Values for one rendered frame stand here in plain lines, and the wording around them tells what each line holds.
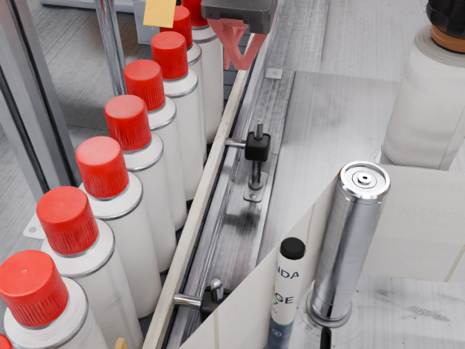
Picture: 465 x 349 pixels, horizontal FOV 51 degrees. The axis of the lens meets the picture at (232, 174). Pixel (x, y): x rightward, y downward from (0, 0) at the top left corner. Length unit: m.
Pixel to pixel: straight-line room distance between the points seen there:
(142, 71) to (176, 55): 0.05
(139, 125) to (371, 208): 0.19
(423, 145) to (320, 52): 0.42
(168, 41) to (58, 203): 0.21
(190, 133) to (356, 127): 0.28
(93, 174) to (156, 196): 0.10
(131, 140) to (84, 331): 0.15
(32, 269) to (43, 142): 0.26
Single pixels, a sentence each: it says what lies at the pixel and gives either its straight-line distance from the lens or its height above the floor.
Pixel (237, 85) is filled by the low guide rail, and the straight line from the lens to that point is 0.70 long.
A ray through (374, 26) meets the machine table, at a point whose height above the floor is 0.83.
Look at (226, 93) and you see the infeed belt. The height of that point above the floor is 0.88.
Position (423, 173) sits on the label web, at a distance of 0.39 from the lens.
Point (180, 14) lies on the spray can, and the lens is 0.51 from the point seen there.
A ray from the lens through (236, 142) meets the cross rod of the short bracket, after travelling 0.61.
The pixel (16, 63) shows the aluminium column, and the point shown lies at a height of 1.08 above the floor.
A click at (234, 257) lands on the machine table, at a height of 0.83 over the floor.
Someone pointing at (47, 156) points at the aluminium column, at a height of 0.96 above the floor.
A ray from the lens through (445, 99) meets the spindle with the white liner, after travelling 0.54.
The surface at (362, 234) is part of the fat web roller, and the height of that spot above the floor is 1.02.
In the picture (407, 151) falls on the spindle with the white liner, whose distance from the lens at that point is 0.59.
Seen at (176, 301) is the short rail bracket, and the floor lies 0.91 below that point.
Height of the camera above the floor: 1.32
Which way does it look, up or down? 46 degrees down
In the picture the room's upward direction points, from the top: straight up
